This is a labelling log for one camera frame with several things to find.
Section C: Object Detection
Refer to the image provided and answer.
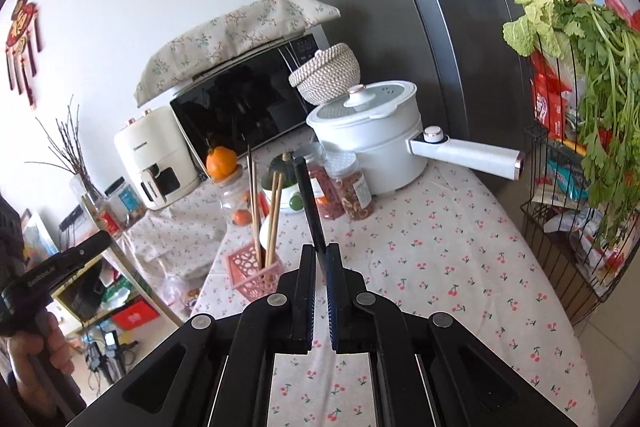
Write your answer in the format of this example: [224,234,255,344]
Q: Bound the orange fruit on coaster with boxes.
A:
[205,145,238,182]

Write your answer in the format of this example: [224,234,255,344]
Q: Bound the cream air fryer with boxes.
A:
[114,106,200,210]

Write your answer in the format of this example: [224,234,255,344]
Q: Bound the tall jar red dried fruit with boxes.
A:
[296,142,345,220]

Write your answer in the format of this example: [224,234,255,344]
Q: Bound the clear jar with tangerines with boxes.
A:
[217,169,253,227]

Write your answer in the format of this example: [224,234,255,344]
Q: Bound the napa cabbage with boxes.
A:
[502,0,568,58]

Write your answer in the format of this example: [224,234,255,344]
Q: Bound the black wire storage rack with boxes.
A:
[521,51,639,325]

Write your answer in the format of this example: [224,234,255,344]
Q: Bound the cherry print tablecloth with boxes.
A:
[119,161,599,426]

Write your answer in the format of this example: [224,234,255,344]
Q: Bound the blue label glass jar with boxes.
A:
[104,176,146,230]

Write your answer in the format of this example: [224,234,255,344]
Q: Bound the short jar dried slices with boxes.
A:
[326,152,373,221]

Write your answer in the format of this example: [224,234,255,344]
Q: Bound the red snack package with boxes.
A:
[529,51,575,141]

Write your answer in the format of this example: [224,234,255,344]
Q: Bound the black chopstick gold tip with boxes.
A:
[293,157,326,277]

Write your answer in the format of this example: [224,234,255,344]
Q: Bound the person's hand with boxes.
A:
[6,311,76,408]

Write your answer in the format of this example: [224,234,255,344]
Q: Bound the red label glass jar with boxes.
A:
[96,199,122,237]

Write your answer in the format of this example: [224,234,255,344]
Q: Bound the green leafy celery bunch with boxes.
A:
[553,0,639,243]

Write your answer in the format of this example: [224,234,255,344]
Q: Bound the red hanging wall ornament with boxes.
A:
[4,0,43,108]

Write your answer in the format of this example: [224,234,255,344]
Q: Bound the white electric cooking pot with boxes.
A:
[306,80,524,195]

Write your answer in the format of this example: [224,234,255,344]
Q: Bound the floral microwave cover cloth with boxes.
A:
[134,0,341,107]

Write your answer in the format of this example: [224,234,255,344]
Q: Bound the dark green squash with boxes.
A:
[262,152,297,191]

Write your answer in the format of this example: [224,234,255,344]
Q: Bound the pink perforated utensil holder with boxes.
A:
[224,243,284,303]

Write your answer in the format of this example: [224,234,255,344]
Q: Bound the grey refrigerator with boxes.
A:
[261,0,542,198]

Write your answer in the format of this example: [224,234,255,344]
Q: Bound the black microwave oven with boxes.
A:
[170,35,318,164]

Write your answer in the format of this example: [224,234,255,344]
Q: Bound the glass vase dry twigs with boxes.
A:
[32,98,102,205]

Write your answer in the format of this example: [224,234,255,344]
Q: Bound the woven white lidded basket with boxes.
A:
[288,43,361,106]

